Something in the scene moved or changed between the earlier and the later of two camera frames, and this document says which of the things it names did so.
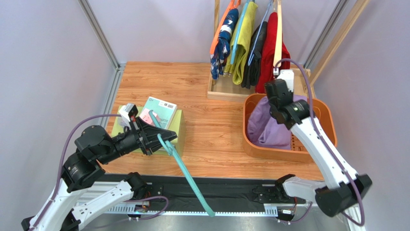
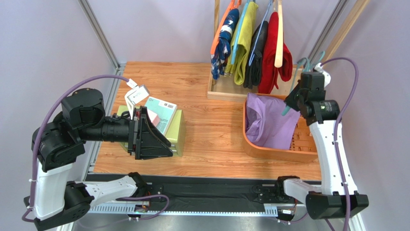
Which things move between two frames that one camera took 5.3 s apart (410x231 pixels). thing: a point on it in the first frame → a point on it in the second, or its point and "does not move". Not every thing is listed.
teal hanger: [168, 147] → [303, 66]
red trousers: [266, 69] does not move
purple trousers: [262, 128] does not move
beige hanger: [277, 54] does not move
